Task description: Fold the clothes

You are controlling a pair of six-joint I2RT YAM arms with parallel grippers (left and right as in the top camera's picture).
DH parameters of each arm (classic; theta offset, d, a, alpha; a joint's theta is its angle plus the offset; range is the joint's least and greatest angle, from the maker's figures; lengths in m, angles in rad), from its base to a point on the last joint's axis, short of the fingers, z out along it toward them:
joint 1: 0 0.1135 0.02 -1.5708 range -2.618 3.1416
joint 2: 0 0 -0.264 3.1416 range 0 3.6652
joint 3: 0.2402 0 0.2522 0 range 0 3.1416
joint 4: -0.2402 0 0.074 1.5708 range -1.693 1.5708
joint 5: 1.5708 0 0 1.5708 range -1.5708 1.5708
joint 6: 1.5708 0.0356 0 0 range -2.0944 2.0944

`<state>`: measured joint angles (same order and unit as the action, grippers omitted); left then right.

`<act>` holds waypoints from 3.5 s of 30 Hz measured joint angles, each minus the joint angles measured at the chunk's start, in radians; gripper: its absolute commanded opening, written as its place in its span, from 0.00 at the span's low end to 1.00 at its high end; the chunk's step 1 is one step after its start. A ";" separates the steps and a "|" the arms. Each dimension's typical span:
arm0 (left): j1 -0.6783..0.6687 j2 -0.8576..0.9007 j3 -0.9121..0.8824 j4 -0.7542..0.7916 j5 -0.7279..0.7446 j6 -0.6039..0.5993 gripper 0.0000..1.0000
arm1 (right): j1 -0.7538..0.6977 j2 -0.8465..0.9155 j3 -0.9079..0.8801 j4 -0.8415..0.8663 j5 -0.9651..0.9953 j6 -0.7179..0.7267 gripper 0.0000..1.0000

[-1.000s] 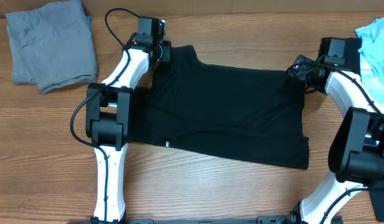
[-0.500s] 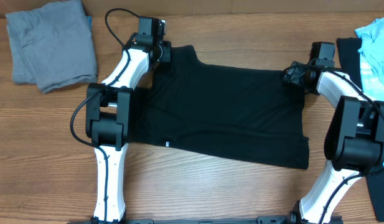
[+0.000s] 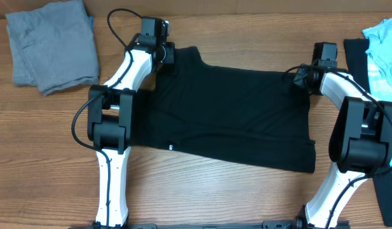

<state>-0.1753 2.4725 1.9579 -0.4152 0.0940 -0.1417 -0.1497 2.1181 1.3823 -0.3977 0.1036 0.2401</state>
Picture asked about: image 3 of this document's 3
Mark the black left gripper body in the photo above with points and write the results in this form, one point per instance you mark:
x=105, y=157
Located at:
x=166, y=53

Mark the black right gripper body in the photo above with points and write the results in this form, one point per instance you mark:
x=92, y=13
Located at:
x=301, y=78

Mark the black t-shirt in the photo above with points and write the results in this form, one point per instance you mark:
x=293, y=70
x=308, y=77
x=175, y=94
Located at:
x=236, y=115

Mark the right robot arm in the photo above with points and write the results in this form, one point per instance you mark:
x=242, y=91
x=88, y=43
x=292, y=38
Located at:
x=360, y=146

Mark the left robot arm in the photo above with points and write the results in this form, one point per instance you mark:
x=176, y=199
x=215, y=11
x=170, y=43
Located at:
x=110, y=117

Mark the blue cloth under grey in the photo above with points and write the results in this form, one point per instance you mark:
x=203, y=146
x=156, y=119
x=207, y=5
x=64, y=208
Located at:
x=91, y=22

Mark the light blue t-shirt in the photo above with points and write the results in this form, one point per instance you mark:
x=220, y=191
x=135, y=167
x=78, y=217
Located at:
x=379, y=59

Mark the folded grey cloth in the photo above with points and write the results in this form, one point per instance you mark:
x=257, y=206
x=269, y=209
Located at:
x=53, y=47

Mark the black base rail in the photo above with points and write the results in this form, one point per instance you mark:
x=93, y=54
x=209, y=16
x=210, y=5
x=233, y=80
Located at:
x=283, y=224

